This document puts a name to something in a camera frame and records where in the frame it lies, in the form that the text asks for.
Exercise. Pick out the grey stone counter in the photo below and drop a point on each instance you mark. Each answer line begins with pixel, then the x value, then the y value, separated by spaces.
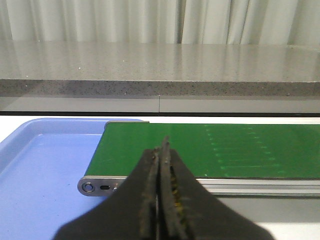
pixel 61 76

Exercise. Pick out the white pleated curtain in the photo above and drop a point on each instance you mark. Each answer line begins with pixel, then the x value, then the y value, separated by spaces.
pixel 263 22

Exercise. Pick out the aluminium conveyor frame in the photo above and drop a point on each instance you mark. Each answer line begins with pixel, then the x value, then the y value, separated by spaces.
pixel 95 185

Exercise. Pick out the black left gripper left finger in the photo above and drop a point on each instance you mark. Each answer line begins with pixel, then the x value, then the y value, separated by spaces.
pixel 128 214

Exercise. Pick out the green conveyor belt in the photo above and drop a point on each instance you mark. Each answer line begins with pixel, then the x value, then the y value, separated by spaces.
pixel 290 151

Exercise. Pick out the blue plastic tray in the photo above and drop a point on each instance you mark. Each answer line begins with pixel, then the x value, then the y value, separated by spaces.
pixel 41 163

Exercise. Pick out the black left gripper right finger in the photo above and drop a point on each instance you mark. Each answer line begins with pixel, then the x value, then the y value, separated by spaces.
pixel 187 211

